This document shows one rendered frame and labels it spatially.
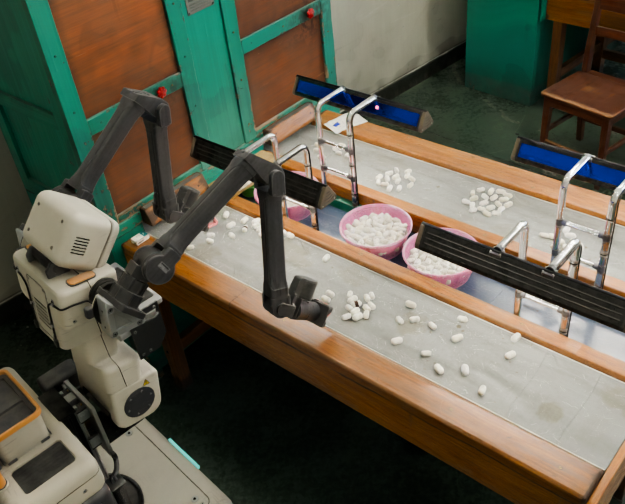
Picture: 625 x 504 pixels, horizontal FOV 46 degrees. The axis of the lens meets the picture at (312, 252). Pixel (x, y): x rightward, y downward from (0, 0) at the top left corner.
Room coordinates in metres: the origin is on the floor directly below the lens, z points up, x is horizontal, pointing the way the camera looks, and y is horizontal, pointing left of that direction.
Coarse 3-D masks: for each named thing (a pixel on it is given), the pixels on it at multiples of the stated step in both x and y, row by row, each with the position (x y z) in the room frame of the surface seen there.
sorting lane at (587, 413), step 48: (240, 240) 2.20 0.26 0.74; (288, 240) 2.16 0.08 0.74; (288, 288) 1.89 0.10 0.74; (336, 288) 1.86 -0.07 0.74; (384, 288) 1.83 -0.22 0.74; (384, 336) 1.61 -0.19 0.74; (432, 336) 1.58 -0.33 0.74; (480, 336) 1.56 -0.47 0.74; (480, 384) 1.37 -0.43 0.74; (528, 384) 1.35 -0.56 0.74; (576, 384) 1.33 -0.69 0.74; (624, 384) 1.30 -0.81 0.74; (576, 432) 1.17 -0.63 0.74; (624, 432) 1.15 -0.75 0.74
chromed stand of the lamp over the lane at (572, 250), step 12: (516, 228) 1.58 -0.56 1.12; (528, 228) 1.61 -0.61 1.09; (504, 240) 1.53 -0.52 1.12; (576, 240) 1.49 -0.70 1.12; (492, 252) 1.50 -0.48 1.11; (564, 252) 1.45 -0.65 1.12; (576, 252) 1.50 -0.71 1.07; (552, 264) 1.41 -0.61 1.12; (576, 264) 1.50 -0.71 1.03; (552, 276) 1.38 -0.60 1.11; (576, 276) 1.50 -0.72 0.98; (516, 300) 1.61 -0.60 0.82; (540, 300) 1.57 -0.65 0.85; (516, 312) 1.61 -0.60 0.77; (564, 312) 1.50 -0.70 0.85; (564, 324) 1.50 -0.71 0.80
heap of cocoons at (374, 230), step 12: (372, 216) 2.25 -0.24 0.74; (384, 216) 2.24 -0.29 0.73; (348, 228) 2.19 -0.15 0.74; (360, 228) 2.18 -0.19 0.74; (372, 228) 2.16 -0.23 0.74; (384, 228) 2.17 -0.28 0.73; (396, 228) 2.14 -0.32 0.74; (360, 240) 2.10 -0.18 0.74; (372, 240) 2.11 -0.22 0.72; (384, 240) 2.08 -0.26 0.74; (396, 240) 2.10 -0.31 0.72
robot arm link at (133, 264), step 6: (144, 252) 1.48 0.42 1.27; (150, 252) 1.47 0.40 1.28; (138, 258) 1.48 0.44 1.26; (144, 258) 1.46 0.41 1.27; (132, 264) 1.46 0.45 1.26; (138, 264) 1.46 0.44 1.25; (126, 270) 1.46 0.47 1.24; (132, 270) 1.44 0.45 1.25; (138, 270) 1.44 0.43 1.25; (132, 276) 1.43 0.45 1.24; (138, 276) 1.43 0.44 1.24; (144, 282) 1.43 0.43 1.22
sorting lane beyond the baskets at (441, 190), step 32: (384, 160) 2.63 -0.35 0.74; (416, 160) 2.59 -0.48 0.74; (384, 192) 2.39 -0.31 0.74; (416, 192) 2.36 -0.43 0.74; (448, 192) 2.33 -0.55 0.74; (480, 192) 2.31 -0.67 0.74; (512, 192) 2.28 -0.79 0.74; (480, 224) 2.11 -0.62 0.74; (512, 224) 2.08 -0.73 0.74; (544, 224) 2.06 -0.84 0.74
